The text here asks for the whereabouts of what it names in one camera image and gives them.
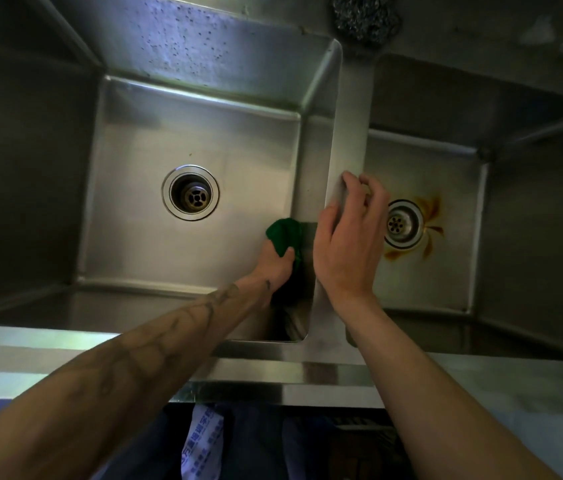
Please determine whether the person's left hand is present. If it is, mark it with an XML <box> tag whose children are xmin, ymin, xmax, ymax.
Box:
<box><xmin>251</xmin><ymin>238</ymin><xmax>296</xmax><ymax>309</ymax></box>

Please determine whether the person's right hand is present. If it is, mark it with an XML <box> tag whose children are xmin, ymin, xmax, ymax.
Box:
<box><xmin>313</xmin><ymin>169</ymin><xmax>391</xmax><ymax>309</ymax></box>

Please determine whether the green scouring cloth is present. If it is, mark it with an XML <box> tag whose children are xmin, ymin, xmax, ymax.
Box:
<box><xmin>265</xmin><ymin>217</ymin><xmax>320</xmax><ymax>308</ymax></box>

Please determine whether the person's right forearm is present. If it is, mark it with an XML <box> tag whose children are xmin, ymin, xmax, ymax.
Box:
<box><xmin>343</xmin><ymin>289</ymin><xmax>562</xmax><ymax>480</ymax></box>

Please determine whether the person's left forearm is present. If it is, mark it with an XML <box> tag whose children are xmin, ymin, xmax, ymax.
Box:
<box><xmin>0</xmin><ymin>274</ymin><xmax>272</xmax><ymax>480</ymax></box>

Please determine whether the white blue-printed bag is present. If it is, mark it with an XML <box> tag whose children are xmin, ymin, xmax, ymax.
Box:
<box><xmin>181</xmin><ymin>404</ymin><xmax>225</xmax><ymax>480</ymax></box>

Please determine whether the grey steel wool scourer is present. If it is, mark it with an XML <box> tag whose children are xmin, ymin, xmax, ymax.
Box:
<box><xmin>331</xmin><ymin>0</ymin><xmax>402</xmax><ymax>45</ymax></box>

